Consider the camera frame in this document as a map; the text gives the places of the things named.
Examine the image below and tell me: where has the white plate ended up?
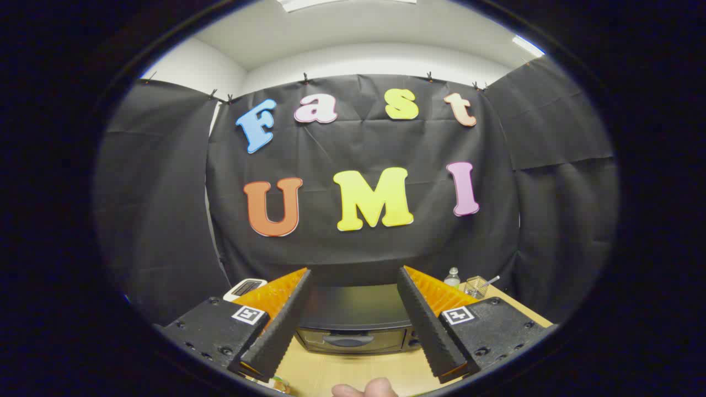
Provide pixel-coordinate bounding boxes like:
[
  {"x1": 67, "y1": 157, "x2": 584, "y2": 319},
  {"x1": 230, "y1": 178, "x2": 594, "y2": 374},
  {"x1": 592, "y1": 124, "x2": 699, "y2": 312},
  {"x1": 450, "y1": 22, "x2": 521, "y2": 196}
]
[{"x1": 259, "y1": 375, "x2": 293, "y2": 395}]

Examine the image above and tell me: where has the white pop-up toaster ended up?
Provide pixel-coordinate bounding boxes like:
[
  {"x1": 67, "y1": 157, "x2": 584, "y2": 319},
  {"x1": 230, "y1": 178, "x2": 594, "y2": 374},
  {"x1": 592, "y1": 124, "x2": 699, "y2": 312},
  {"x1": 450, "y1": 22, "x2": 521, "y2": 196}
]
[{"x1": 223, "y1": 278, "x2": 268, "y2": 302}]

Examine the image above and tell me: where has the small wire basket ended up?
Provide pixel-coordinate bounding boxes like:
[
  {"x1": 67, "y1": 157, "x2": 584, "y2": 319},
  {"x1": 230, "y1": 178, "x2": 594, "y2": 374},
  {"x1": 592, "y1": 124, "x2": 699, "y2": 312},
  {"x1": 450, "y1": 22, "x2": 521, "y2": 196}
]
[{"x1": 464, "y1": 276, "x2": 489, "y2": 299}]

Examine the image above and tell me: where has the black toaster oven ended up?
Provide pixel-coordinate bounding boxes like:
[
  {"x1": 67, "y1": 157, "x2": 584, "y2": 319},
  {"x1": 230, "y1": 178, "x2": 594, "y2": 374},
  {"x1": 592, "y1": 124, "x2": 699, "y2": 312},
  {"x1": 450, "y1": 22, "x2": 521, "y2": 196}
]
[{"x1": 295, "y1": 284, "x2": 428, "y2": 355}]

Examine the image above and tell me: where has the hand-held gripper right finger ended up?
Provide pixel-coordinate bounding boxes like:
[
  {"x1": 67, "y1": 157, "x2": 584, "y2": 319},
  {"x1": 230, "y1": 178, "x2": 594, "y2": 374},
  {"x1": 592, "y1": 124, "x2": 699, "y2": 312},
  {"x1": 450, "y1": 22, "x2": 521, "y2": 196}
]
[{"x1": 397, "y1": 265, "x2": 557, "y2": 385}]

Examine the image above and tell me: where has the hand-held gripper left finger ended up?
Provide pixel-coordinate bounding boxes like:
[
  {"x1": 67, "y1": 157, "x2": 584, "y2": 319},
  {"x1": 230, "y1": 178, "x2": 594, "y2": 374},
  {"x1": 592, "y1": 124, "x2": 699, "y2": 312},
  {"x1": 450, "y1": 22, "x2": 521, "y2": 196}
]
[{"x1": 159, "y1": 268, "x2": 313, "y2": 383}]

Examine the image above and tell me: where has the ceiling light panel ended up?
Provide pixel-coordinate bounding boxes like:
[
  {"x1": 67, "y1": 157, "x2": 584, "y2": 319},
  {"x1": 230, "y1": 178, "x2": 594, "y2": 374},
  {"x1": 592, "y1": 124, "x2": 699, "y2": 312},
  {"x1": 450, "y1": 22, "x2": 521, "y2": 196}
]
[
  {"x1": 276, "y1": 0, "x2": 418, "y2": 13},
  {"x1": 512, "y1": 35, "x2": 545, "y2": 58}
]

